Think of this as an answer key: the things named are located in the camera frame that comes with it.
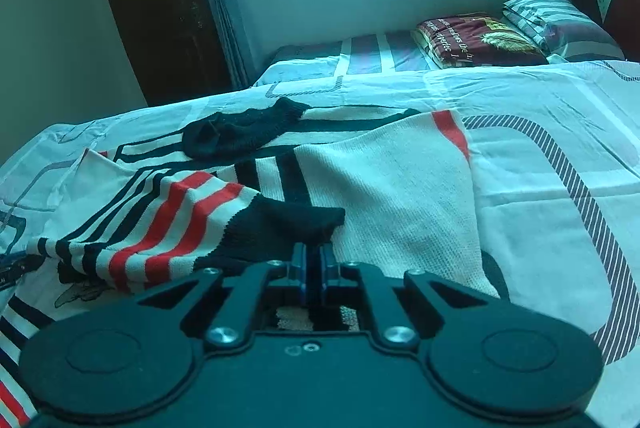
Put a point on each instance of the dark wooden door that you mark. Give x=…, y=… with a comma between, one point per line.
x=160, y=8

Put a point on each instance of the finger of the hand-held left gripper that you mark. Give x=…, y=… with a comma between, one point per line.
x=15, y=264

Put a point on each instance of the white patterned bed cover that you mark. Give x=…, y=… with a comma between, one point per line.
x=540, y=108

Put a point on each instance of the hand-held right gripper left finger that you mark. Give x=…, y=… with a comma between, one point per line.
x=299, y=269

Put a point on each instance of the striped bed sheet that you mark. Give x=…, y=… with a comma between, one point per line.
x=370, y=53

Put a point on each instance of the striped knit sweater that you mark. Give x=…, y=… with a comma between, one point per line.
x=400, y=208

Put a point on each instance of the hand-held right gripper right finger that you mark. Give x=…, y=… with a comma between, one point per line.
x=326, y=269

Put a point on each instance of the striped pillow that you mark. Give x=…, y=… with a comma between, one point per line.
x=555, y=25

